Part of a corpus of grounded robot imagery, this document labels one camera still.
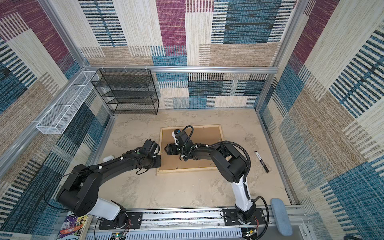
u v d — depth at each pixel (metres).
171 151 0.85
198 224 0.73
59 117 0.72
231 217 0.73
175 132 0.88
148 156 0.72
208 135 1.04
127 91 1.09
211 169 0.89
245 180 0.54
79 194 0.44
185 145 0.76
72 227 0.70
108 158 0.92
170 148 0.86
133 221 0.73
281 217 0.72
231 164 0.53
